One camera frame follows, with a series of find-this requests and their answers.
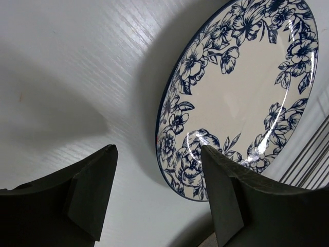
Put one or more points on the blue floral white plate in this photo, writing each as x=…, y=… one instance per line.
x=241, y=85

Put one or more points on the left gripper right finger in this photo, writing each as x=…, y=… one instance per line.
x=249, y=209

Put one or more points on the black wire dish rack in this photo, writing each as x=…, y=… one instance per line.
x=309, y=169

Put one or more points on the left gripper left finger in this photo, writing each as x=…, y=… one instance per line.
x=64, y=208

